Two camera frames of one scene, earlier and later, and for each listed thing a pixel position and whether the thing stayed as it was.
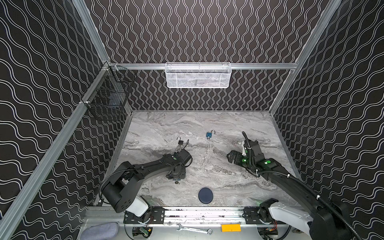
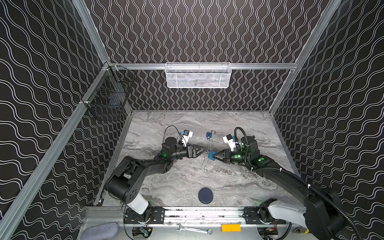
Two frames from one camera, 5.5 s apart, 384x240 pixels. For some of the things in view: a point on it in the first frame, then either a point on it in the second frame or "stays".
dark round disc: (205, 195) stays
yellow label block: (231, 227) stays
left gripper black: (182, 156) to (189, 151)
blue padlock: (209, 134) stays
